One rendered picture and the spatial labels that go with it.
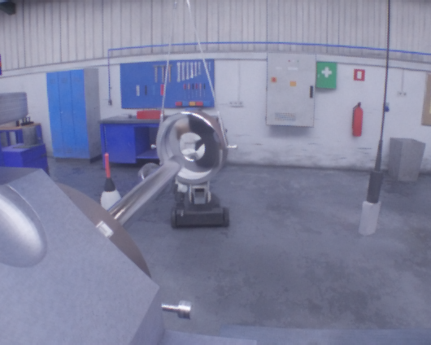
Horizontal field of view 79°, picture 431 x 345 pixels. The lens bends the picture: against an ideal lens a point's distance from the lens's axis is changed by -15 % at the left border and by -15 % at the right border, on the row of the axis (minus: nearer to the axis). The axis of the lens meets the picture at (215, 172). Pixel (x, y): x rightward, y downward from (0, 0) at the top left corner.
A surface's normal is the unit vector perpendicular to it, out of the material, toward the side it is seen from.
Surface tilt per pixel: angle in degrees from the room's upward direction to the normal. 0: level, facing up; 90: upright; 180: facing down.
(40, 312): 45
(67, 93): 90
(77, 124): 90
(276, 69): 90
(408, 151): 93
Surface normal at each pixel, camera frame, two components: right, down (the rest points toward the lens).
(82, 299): 0.70, -0.65
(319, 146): -0.18, 0.28
